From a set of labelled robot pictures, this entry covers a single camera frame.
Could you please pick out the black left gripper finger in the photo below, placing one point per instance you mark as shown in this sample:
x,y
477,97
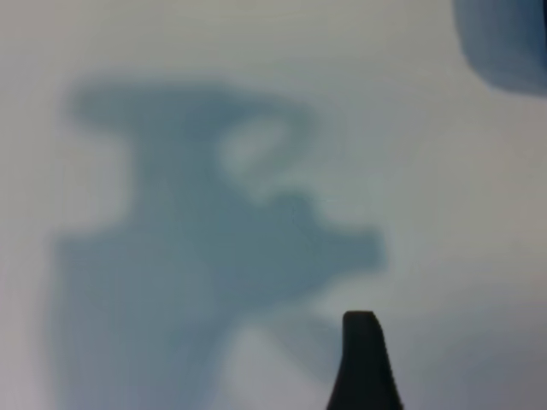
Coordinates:
x,y
363,367

